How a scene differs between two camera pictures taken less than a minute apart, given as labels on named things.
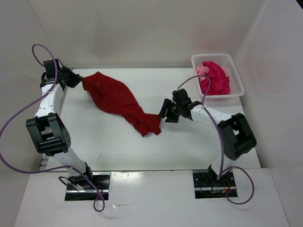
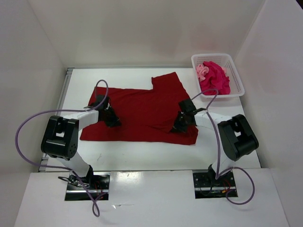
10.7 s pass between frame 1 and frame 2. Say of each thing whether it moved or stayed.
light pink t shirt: stayed
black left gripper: moved
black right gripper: moved
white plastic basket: stayed
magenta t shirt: stayed
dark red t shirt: moved
